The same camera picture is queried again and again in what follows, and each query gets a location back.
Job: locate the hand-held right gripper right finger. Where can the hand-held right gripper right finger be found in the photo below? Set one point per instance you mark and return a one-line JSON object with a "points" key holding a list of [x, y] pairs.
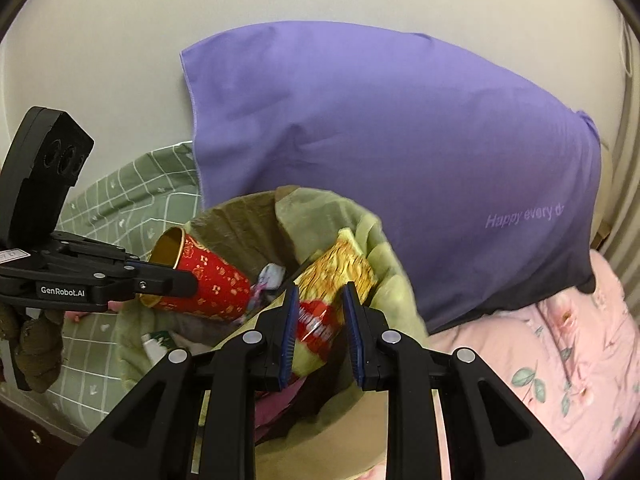
{"points": [[352, 335]]}

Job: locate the olive green plastic bag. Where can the olive green plastic bag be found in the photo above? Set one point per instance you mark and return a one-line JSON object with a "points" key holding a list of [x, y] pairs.
{"points": [[385, 270]]}

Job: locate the pink floral blanket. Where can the pink floral blanket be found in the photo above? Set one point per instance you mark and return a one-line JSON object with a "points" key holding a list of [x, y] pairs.
{"points": [[540, 360]]}

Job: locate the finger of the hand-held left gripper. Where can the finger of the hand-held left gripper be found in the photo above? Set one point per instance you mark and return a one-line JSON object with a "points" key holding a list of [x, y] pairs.
{"points": [[170, 282]]}

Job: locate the red paper cup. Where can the red paper cup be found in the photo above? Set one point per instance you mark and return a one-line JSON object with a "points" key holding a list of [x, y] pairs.
{"points": [[220, 285]]}

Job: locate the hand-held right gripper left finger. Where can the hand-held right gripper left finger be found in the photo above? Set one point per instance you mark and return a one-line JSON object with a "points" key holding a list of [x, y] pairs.
{"points": [[289, 340]]}

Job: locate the person's left hand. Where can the person's left hand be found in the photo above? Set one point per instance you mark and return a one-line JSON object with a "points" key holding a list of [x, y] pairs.
{"points": [[35, 345]]}

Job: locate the purple pillow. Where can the purple pillow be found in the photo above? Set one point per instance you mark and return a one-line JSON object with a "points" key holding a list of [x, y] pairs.
{"points": [[375, 135]]}

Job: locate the green checked bedsheet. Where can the green checked bedsheet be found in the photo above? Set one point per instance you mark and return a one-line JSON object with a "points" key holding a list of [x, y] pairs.
{"points": [[100, 200]]}

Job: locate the white purple candy wrapper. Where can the white purple candy wrapper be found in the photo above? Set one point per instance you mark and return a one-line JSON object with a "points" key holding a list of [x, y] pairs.
{"points": [[267, 282]]}

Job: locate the yellow red snack bag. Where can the yellow red snack bag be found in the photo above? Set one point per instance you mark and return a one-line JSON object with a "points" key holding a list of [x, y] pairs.
{"points": [[340, 265]]}

